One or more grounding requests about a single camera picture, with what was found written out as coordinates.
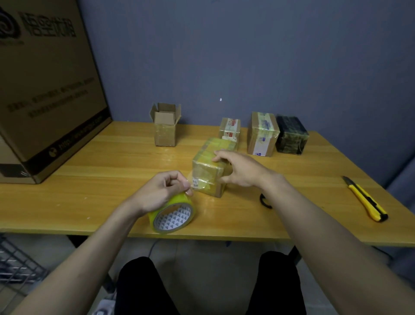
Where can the person's right hand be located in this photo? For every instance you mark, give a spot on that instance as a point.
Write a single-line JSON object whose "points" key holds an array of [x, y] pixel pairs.
{"points": [[246, 168]]}

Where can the person's left hand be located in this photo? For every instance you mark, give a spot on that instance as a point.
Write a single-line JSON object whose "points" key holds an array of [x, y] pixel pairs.
{"points": [[159, 193]]}

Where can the yellow tape roll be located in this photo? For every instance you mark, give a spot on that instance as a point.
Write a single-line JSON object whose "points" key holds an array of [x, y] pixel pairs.
{"points": [[175, 201]]}

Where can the small carton yellow tape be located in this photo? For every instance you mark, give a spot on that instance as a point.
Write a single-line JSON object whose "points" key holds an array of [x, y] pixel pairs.
{"points": [[207, 168]]}

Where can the brown box with white label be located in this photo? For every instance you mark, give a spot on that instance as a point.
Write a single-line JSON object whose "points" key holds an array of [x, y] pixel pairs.
{"points": [[262, 133]]}

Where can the small carton red label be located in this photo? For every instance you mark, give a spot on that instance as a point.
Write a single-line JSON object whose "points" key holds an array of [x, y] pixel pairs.
{"points": [[230, 128]]}

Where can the black cardboard box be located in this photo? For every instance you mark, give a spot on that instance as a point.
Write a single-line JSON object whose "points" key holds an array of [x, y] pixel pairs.
{"points": [[291, 134]]}

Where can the person's left forearm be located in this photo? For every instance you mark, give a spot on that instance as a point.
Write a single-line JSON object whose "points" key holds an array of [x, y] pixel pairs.
{"points": [[74, 263]]}

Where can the person's right forearm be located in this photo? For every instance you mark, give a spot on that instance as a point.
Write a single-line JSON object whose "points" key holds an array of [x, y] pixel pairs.
{"points": [[347, 256]]}

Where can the person's black trousers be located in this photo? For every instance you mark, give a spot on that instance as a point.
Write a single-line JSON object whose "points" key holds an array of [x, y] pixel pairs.
{"points": [[142, 288]]}

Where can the black table leg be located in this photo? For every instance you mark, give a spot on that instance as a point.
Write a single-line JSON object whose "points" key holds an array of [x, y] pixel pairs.
{"points": [[295, 254], [110, 284]]}

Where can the yellow utility knife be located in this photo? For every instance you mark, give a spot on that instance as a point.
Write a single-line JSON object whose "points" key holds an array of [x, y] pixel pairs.
{"points": [[366, 199]]}

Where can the white power strip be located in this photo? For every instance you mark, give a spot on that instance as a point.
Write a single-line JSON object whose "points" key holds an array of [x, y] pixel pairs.
{"points": [[103, 306]]}

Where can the large flat brown carton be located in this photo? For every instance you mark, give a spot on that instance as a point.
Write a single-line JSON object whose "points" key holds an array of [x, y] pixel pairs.
{"points": [[45, 84]]}

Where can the grey pleated curtain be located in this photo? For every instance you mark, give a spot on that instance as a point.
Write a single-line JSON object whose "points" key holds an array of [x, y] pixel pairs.
{"points": [[402, 220]]}

